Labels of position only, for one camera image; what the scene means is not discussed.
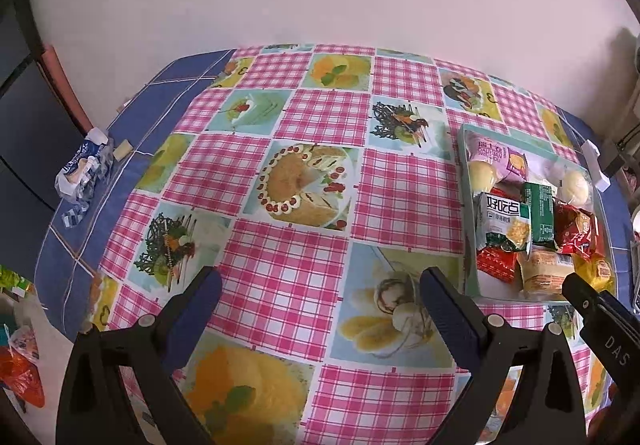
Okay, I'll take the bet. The small white-yellow snack packet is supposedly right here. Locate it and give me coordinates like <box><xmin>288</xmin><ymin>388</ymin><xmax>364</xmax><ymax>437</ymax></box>
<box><xmin>475</xmin><ymin>191</ymin><xmax>532</xmax><ymax>253</ymax></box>

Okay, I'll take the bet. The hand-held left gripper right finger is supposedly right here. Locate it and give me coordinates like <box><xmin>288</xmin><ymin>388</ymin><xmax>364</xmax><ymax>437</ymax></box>
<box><xmin>419</xmin><ymin>267</ymin><xmax>587</xmax><ymax>445</ymax></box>

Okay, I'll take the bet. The pink purple snack packet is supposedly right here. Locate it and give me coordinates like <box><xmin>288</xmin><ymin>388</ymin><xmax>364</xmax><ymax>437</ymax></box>
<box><xmin>464</xmin><ymin>138</ymin><xmax>530</xmax><ymax>183</ymax></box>

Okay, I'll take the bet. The black charger plug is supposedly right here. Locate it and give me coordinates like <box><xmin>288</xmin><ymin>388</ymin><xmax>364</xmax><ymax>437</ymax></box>
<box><xmin>602</xmin><ymin>138</ymin><xmax>632</xmax><ymax>176</ymax></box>

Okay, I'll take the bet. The dark cabinet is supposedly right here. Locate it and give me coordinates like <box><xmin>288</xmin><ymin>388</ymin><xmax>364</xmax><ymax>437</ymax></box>
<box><xmin>0</xmin><ymin>0</ymin><xmax>92</xmax><ymax>286</ymax></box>

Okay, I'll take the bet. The pink checked fruit tablecloth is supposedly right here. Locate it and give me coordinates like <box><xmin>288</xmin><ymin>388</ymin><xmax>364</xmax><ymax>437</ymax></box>
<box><xmin>87</xmin><ymin>44</ymin><xmax>618</xmax><ymax>445</ymax></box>

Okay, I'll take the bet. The crumpled blue white tissue pack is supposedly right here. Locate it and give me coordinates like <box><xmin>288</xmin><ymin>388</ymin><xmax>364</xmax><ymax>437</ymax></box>
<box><xmin>54</xmin><ymin>128</ymin><xmax>115</xmax><ymax>228</ymax></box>

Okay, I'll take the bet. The small red snack packet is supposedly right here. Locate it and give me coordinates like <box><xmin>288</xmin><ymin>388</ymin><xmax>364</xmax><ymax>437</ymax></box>
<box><xmin>552</xmin><ymin>202</ymin><xmax>600</xmax><ymax>253</ymax></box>

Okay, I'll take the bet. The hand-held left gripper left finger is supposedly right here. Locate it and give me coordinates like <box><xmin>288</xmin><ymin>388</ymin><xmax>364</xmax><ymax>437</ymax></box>
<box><xmin>56</xmin><ymin>266</ymin><xmax>223</xmax><ymax>445</ymax></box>

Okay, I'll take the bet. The orange plastic bag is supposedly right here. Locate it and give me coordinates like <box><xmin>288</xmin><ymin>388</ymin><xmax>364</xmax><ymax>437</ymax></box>
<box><xmin>0</xmin><ymin>325</ymin><xmax>46</xmax><ymax>408</ymax></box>

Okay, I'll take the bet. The round white bun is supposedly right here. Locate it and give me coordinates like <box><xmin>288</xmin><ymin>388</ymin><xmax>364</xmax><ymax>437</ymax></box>
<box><xmin>557</xmin><ymin>169</ymin><xmax>592</xmax><ymax>205</ymax></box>
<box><xmin>467</xmin><ymin>161</ymin><xmax>506</xmax><ymax>191</ymax></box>

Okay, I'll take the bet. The large red patterned packet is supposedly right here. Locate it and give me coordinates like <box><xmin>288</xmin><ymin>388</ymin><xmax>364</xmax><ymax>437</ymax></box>
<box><xmin>476</xmin><ymin>245</ymin><xmax>521</xmax><ymax>283</ymax></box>

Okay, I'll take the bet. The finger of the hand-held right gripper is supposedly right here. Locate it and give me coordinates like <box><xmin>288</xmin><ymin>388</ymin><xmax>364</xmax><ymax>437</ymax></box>
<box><xmin>561</xmin><ymin>271</ymin><xmax>618</xmax><ymax>322</ymax></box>

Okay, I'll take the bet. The yellow cake packet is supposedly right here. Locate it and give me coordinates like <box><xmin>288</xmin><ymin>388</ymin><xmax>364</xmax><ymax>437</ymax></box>
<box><xmin>572</xmin><ymin>250</ymin><xmax>617</xmax><ymax>291</ymax></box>

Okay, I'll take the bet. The orange wafer packet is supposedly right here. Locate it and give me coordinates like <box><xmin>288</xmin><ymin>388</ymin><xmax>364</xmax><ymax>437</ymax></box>
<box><xmin>517</xmin><ymin>247</ymin><xmax>576</xmax><ymax>301</ymax></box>

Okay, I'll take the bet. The teal rimmed white tray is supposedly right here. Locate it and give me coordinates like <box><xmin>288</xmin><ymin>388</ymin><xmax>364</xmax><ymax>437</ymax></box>
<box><xmin>457</xmin><ymin>122</ymin><xmax>621</xmax><ymax>307</ymax></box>

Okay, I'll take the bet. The white power strip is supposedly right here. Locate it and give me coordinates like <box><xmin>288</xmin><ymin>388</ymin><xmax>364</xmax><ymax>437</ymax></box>
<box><xmin>582</xmin><ymin>140</ymin><xmax>611</xmax><ymax>192</ymax></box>

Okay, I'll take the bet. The green packaging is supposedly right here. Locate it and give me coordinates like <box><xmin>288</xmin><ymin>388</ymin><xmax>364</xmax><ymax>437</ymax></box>
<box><xmin>0</xmin><ymin>265</ymin><xmax>36</xmax><ymax>298</ymax></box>

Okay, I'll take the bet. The dark green snack packet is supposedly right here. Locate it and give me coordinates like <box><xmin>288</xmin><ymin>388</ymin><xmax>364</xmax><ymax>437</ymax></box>
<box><xmin>522</xmin><ymin>181</ymin><xmax>558</xmax><ymax>248</ymax></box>

